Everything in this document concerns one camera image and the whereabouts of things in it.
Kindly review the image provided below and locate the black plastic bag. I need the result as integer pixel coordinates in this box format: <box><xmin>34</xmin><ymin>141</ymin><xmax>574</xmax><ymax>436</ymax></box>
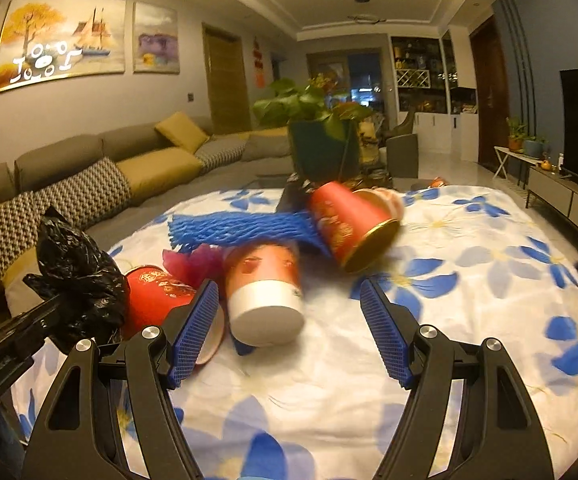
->
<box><xmin>22</xmin><ymin>206</ymin><xmax>130</xmax><ymax>354</ymax></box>

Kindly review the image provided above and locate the magenta crumpled wrapper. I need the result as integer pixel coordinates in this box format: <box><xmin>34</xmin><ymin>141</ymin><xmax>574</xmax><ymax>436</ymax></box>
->
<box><xmin>162</xmin><ymin>244</ymin><xmax>225</xmax><ymax>296</ymax></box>

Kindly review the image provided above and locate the orange white paper cup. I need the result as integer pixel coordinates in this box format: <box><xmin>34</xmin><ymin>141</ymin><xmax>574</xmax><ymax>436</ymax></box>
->
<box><xmin>224</xmin><ymin>240</ymin><xmax>305</xmax><ymax>348</ymax></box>

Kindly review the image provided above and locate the floral white blue tablecloth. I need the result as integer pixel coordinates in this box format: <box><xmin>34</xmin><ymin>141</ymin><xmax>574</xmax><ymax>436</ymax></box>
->
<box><xmin>8</xmin><ymin>183</ymin><xmax>578</xmax><ymax>480</ymax></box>

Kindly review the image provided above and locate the houndstooth cushion near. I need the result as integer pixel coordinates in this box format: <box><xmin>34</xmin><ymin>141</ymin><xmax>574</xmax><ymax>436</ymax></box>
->
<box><xmin>0</xmin><ymin>157</ymin><xmax>131</xmax><ymax>275</ymax></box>

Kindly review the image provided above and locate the houndstooth cushion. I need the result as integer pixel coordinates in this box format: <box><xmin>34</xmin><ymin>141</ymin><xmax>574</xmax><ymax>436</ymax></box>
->
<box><xmin>195</xmin><ymin>136</ymin><xmax>247</xmax><ymax>174</ymax></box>
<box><xmin>0</xmin><ymin>157</ymin><xmax>131</xmax><ymax>275</ymax></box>

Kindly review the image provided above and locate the yellow flat cushion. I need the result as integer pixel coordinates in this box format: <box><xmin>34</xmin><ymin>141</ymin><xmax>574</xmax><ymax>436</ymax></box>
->
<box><xmin>117</xmin><ymin>148</ymin><xmax>203</xmax><ymax>206</ymax></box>

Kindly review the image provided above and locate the grey sectional sofa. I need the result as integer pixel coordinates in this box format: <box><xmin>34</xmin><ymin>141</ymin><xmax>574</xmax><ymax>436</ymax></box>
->
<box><xmin>0</xmin><ymin>112</ymin><xmax>293</xmax><ymax>314</ymax></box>

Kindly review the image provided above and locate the houndstooth cushion far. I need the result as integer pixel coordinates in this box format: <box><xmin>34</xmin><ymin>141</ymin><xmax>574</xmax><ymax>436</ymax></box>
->
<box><xmin>195</xmin><ymin>136</ymin><xmax>247</xmax><ymax>174</ymax></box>

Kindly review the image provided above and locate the grey dining chair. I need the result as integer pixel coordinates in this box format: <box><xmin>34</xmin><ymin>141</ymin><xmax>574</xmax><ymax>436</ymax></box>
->
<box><xmin>385</xmin><ymin>107</ymin><xmax>419</xmax><ymax>179</ymax></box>

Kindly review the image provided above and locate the green potted plant teal pot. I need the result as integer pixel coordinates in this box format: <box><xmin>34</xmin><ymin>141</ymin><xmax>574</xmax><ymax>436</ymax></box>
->
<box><xmin>252</xmin><ymin>73</ymin><xmax>375</xmax><ymax>183</ymax></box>

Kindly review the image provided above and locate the yellow upright cushion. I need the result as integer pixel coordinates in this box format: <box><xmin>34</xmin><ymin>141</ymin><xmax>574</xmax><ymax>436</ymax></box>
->
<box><xmin>155</xmin><ymin>112</ymin><xmax>209</xmax><ymax>154</ymax></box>

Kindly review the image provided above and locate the white side table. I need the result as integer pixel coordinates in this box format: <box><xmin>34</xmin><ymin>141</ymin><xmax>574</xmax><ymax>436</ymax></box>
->
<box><xmin>494</xmin><ymin>145</ymin><xmax>540</xmax><ymax>179</ymax></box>

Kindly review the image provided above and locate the grey tv cabinet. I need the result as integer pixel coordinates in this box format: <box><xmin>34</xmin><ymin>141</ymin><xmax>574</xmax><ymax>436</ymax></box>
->
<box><xmin>526</xmin><ymin>166</ymin><xmax>578</xmax><ymax>231</ymax></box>

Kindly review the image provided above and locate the dark wooden door right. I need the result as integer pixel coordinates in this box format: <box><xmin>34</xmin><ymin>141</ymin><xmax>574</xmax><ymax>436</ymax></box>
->
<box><xmin>470</xmin><ymin>16</ymin><xmax>509</xmax><ymax>172</ymax></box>

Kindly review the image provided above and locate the small potted plant blue pot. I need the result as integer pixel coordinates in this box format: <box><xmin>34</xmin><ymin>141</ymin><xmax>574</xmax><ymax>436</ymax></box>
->
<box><xmin>523</xmin><ymin>136</ymin><xmax>549</xmax><ymax>159</ymax></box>

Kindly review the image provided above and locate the small potted plant orange pot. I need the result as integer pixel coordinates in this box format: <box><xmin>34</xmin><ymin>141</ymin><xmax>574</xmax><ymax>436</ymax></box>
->
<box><xmin>506</xmin><ymin>117</ymin><xmax>528</xmax><ymax>153</ymax></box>

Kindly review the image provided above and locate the display cabinet with bottles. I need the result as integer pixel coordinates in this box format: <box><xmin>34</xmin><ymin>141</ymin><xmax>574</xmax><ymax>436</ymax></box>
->
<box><xmin>391</xmin><ymin>32</ymin><xmax>458</xmax><ymax>114</ymax></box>

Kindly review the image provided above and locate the purple landscape painting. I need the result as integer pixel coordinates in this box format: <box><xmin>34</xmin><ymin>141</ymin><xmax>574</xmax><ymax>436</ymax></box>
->
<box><xmin>133</xmin><ymin>1</ymin><xmax>179</xmax><ymax>74</ymax></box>

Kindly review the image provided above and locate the sailboat painting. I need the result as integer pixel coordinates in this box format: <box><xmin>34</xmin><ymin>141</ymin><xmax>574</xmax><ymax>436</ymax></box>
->
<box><xmin>0</xmin><ymin>0</ymin><xmax>126</xmax><ymax>93</ymax></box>

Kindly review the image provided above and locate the ceiling lamp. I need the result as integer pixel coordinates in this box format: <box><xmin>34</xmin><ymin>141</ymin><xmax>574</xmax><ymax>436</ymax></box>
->
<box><xmin>347</xmin><ymin>0</ymin><xmax>387</xmax><ymax>25</ymax></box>

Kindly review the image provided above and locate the wooden door left wall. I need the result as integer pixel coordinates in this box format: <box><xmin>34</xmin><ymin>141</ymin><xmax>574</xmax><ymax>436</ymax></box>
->
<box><xmin>202</xmin><ymin>23</ymin><xmax>251</xmax><ymax>136</ymax></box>

